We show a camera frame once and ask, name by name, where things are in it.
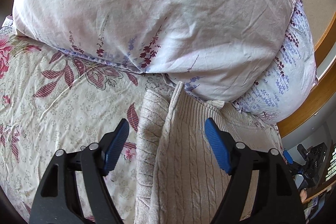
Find beige cable-knit sweater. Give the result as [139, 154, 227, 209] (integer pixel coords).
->
[135, 84, 282, 223]

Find floral bed sheet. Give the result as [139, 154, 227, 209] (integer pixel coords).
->
[1, 19, 173, 223]

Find wooden headboard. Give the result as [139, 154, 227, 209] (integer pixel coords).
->
[277, 17, 335, 138]

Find white pillow purple flowers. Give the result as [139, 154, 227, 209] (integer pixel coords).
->
[233, 0, 318, 124]

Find pink floral pillow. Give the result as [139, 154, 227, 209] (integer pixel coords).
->
[13, 0, 293, 101]

